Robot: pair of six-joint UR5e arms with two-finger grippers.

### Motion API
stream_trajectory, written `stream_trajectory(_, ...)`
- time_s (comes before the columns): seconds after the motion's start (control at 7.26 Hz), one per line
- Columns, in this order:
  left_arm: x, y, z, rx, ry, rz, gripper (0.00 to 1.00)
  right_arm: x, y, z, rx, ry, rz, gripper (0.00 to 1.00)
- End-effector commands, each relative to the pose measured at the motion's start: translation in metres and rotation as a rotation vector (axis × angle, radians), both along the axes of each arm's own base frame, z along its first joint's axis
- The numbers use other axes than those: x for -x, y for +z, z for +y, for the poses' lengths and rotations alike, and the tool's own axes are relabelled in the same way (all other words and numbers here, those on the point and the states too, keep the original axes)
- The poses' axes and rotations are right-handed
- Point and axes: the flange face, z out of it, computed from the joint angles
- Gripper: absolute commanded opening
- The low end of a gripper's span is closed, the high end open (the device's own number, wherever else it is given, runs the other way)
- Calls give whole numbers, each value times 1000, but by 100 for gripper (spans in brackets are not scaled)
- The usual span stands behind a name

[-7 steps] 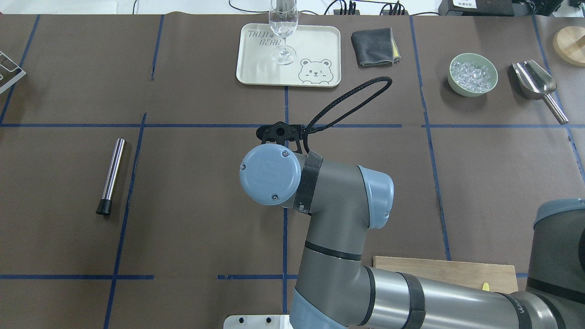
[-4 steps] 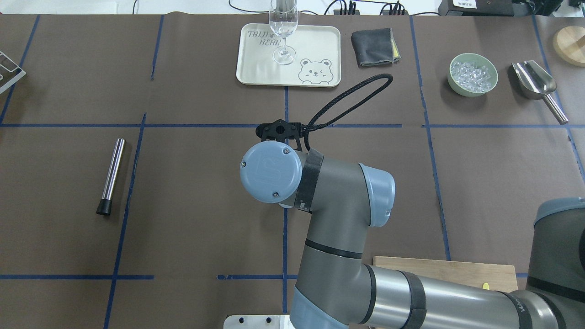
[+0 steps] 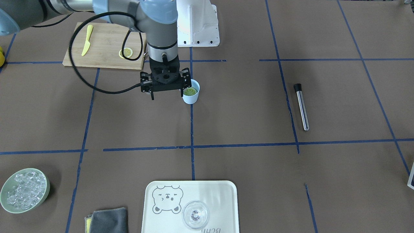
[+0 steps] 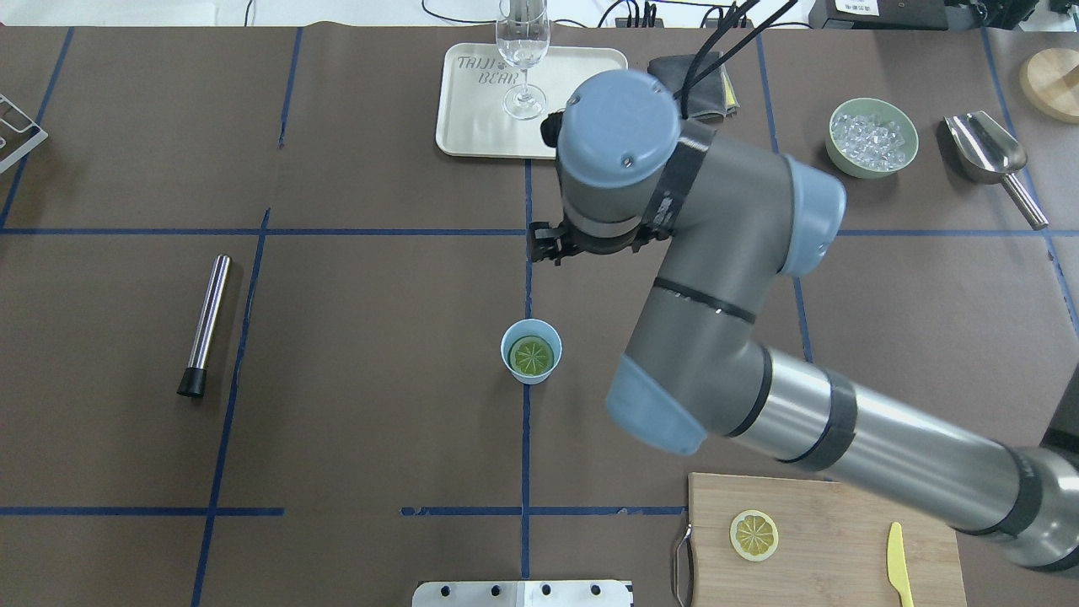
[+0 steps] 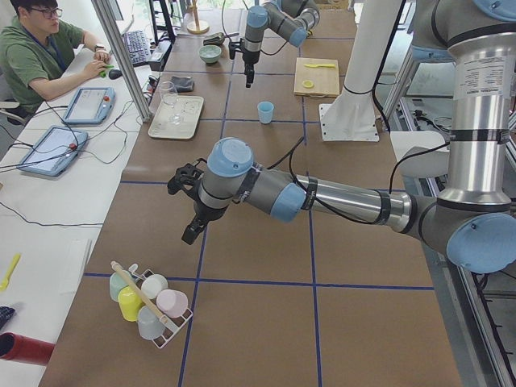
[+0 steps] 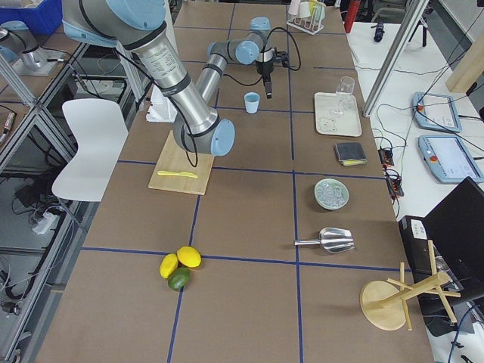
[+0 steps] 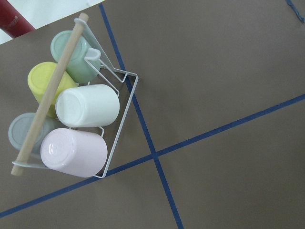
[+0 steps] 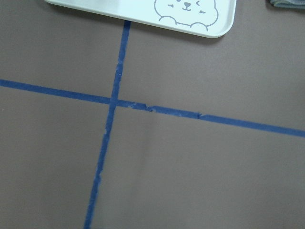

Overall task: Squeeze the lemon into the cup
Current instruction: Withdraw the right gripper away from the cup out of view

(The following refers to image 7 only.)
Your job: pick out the white cup in rack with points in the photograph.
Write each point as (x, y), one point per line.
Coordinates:
(87, 106)

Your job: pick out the pink cup in rack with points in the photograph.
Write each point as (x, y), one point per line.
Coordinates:
(74, 152)

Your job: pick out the green cup in rack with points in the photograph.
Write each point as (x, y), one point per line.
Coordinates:
(78, 69)

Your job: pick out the yellow cup in rack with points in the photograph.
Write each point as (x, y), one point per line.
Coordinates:
(39, 78)

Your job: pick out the grey cup in rack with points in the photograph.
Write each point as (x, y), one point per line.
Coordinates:
(19, 127)

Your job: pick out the red cylinder bottle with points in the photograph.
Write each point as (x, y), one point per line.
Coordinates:
(12, 22)

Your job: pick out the white wire cup rack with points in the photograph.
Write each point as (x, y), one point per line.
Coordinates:
(107, 75)

